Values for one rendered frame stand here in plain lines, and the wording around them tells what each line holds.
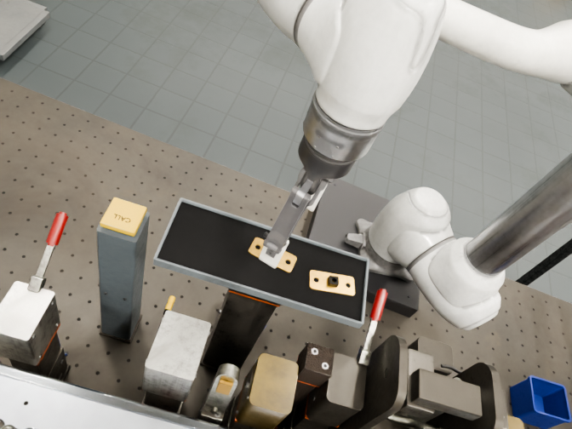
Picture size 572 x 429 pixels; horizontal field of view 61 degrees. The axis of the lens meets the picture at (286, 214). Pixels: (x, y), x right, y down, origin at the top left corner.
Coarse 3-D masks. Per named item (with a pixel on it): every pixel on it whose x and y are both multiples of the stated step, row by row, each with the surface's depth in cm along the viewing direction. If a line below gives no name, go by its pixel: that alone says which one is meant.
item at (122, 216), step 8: (112, 200) 84; (120, 200) 84; (112, 208) 83; (120, 208) 84; (128, 208) 84; (136, 208) 84; (144, 208) 85; (104, 216) 82; (112, 216) 82; (120, 216) 82; (128, 216) 83; (136, 216) 83; (104, 224) 81; (112, 224) 81; (120, 224) 82; (128, 224) 82; (136, 224) 82; (128, 232) 82
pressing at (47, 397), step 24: (0, 384) 77; (24, 384) 78; (48, 384) 79; (72, 384) 80; (0, 408) 75; (24, 408) 76; (48, 408) 77; (72, 408) 78; (96, 408) 79; (120, 408) 80; (144, 408) 80
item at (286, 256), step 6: (258, 240) 87; (252, 246) 86; (252, 252) 85; (258, 252) 86; (282, 258) 86; (288, 258) 87; (294, 258) 87; (282, 264) 85; (294, 264) 86; (288, 270) 85
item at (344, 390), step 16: (336, 352) 87; (336, 368) 86; (352, 368) 87; (336, 384) 84; (352, 384) 85; (304, 400) 98; (320, 400) 85; (336, 400) 82; (352, 400) 83; (288, 416) 105; (304, 416) 94; (320, 416) 88; (336, 416) 87
